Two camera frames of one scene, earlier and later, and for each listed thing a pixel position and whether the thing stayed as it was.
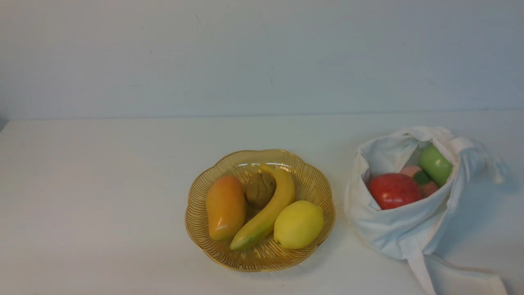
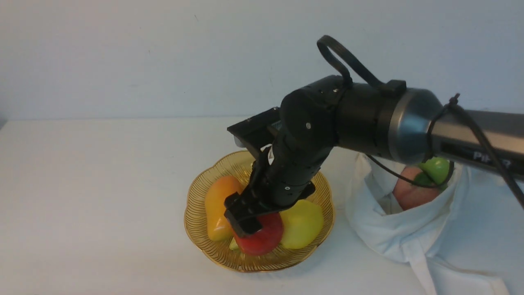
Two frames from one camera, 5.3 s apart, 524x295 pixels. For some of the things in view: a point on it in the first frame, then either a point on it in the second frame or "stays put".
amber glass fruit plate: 266,255 stays put
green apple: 434,164 stays put
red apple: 390,189 to 265,241
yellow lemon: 298,225 stays put
